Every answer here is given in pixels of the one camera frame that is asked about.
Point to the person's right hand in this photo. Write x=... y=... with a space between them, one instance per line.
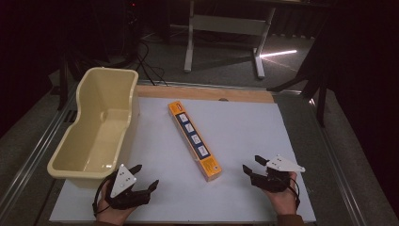
x=285 y=201

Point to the white metal table frame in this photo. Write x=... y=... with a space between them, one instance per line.
x=229 y=25

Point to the metal rail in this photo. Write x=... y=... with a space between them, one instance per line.
x=31 y=163
x=338 y=175

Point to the wooden board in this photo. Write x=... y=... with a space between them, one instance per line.
x=204 y=93

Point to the cream plastic bin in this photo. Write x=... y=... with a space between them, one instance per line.
x=94 y=141

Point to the white table mat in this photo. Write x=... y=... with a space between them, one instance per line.
x=244 y=135

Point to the black metal stand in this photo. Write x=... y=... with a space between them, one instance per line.
x=321 y=103

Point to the person's left hand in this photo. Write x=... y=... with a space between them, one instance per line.
x=109 y=215

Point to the long orange and blue box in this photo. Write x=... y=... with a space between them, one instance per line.
x=194 y=139

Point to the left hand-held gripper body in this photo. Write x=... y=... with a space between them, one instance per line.
x=124 y=180

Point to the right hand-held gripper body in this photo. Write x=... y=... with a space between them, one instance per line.
x=276 y=179

